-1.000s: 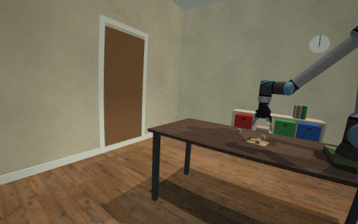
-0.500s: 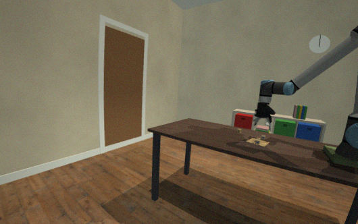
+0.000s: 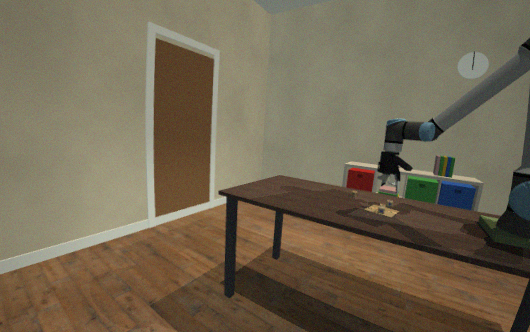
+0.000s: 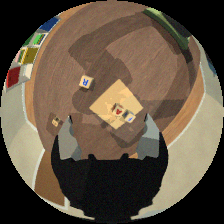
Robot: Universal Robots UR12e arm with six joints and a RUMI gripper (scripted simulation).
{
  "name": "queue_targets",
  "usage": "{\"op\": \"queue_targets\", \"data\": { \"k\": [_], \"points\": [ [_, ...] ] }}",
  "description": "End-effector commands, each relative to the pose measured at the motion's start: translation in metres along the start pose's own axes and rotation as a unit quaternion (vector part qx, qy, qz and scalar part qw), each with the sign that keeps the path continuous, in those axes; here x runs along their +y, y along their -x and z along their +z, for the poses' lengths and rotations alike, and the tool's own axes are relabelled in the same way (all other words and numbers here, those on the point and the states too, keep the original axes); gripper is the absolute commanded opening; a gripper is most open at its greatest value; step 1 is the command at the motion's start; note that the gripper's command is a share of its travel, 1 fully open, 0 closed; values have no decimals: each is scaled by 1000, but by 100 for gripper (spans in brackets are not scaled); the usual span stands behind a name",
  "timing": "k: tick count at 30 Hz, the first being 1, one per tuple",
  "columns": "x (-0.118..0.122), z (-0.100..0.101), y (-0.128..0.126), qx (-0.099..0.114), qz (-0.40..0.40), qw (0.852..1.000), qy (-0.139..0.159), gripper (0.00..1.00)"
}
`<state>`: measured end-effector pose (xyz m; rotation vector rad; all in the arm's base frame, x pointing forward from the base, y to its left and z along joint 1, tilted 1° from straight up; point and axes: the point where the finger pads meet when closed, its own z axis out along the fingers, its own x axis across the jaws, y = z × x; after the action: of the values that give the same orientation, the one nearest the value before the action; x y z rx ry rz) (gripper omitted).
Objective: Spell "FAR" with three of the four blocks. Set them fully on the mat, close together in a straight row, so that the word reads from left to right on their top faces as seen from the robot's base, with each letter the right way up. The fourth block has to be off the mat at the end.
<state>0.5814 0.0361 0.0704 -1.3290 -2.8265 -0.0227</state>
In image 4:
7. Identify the tan flat mat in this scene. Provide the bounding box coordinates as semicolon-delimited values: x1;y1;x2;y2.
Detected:
89;79;143;129

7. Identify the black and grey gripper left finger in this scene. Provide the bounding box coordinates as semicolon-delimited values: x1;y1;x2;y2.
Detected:
51;115;82;190

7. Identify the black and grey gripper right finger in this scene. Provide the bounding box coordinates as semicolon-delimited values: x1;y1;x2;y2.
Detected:
136;113;169;188

